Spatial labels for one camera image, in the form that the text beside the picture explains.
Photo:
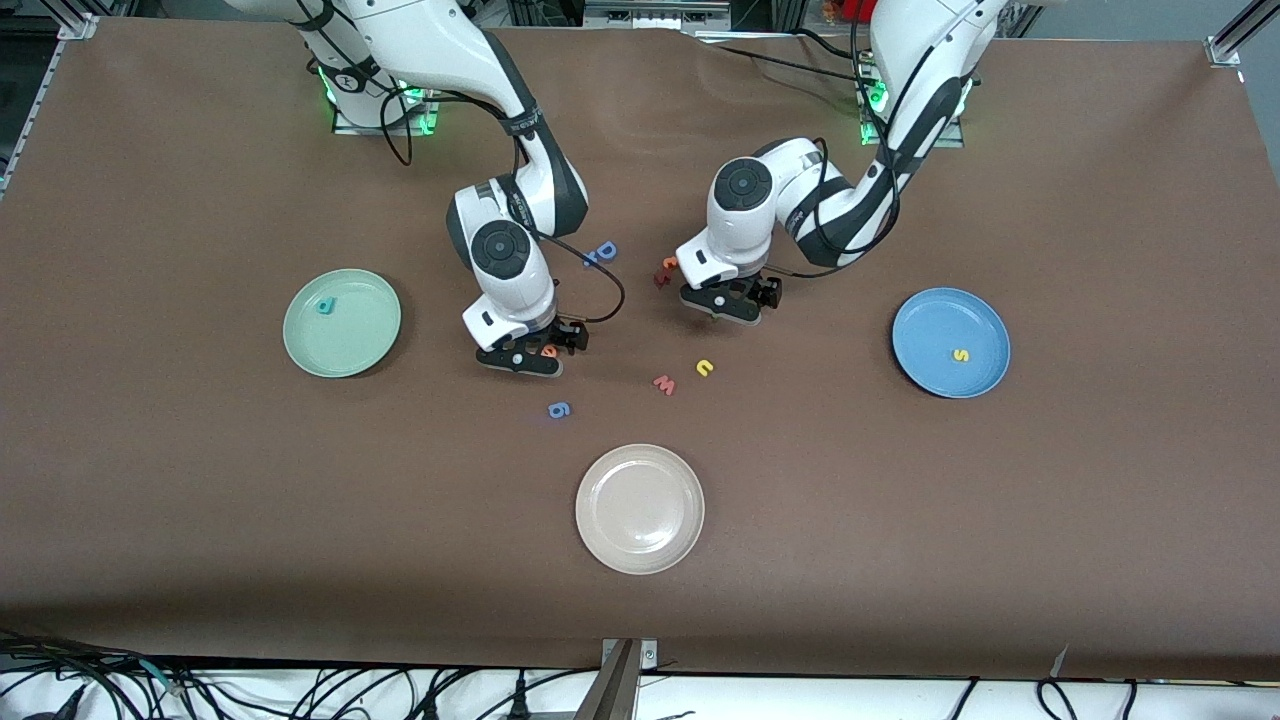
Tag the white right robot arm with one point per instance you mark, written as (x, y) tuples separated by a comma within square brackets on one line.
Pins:
[(430, 30)]

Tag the grey metal box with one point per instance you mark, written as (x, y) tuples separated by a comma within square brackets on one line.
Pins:
[(650, 15)]

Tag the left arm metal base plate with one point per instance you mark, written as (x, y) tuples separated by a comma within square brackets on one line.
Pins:
[(868, 138)]

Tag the aluminium frame rail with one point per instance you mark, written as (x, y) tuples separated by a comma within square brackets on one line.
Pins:
[(1225, 50), (75, 25)]

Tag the beige plate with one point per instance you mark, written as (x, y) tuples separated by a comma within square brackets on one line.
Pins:
[(640, 509)]

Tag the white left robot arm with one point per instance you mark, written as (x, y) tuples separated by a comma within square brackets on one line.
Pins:
[(760, 230)]

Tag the red letter w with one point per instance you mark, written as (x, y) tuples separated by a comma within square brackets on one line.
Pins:
[(664, 385)]

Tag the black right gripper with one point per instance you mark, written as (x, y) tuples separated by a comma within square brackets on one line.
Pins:
[(563, 335)]

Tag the brown table cover sheet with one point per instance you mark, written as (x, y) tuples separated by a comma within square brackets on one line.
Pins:
[(400, 550)]

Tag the blue plate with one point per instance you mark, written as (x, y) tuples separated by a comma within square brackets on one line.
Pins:
[(935, 335)]

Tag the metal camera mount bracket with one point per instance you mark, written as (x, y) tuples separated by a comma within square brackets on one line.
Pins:
[(618, 685)]

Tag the red box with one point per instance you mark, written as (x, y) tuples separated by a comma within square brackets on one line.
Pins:
[(855, 10)]

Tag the blue letter D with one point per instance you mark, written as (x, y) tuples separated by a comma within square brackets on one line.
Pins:
[(602, 250)]

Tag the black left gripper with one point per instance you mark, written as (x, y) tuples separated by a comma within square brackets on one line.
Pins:
[(757, 288)]

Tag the light green plate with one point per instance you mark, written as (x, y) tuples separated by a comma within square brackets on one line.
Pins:
[(350, 335)]

